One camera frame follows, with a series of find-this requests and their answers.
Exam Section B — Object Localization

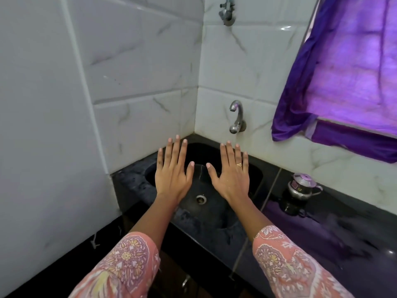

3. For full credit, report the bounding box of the steel wall tap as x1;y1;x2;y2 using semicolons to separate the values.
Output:
218;0;236;27

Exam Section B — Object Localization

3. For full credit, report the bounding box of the black kitchen sink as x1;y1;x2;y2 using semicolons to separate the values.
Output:
144;142;264;230

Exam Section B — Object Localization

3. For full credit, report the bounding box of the curved steel tap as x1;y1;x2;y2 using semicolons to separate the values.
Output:
229;100;247;135

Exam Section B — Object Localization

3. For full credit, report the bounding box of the person's right hand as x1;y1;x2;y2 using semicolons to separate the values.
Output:
206;141;251;204

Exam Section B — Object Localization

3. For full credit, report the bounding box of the person's left hand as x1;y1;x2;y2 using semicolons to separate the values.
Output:
155;135;195;203

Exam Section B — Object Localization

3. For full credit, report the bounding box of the small steel lidded pot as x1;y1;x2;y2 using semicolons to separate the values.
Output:
287;173;323;201

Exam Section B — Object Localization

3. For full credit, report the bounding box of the person's right forearm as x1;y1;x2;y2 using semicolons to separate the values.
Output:
228;198;355;298

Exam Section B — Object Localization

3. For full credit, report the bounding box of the person's left forearm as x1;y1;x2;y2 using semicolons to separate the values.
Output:
68;194;180;298

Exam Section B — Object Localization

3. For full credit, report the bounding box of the purple curtain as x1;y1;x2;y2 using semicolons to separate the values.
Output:
271;0;397;164

